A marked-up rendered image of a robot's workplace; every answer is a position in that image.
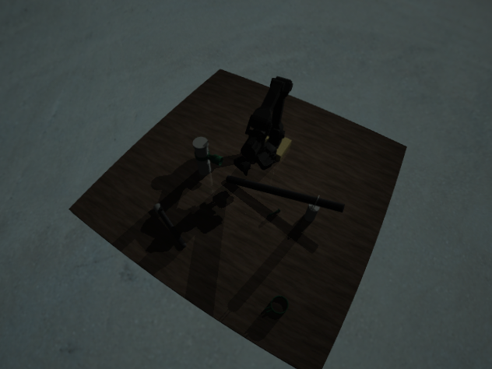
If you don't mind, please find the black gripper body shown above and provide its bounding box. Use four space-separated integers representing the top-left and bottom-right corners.
234 142 277 172

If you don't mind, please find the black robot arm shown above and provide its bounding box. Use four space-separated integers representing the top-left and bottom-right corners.
241 76 293 170

